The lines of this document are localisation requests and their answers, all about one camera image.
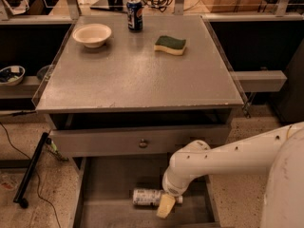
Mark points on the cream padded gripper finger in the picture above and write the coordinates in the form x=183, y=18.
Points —
x=166, y=205

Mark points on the clear plastic bottle white label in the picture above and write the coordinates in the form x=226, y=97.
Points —
x=147, y=197

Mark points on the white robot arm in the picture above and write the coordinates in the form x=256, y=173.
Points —
x=278, y=153

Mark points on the open grey middle drawer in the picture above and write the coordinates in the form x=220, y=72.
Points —
x=106, y=195

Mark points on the grey top drawer with knob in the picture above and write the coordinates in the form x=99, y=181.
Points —
x=135, y=140

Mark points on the grey drawer cabinet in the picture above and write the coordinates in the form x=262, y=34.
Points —
x=126, y=83

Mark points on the black bar on floor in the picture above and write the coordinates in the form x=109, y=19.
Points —
x=19, y=197

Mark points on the green yellow sponge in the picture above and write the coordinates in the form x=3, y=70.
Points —
x=170, y=45

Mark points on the white paper bowl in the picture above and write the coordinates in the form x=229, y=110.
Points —
x=92, y=35

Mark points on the blue soda can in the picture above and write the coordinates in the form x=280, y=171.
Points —
x=134, y=15

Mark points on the white bowl with items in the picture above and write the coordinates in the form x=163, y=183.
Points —
x=11, y=75

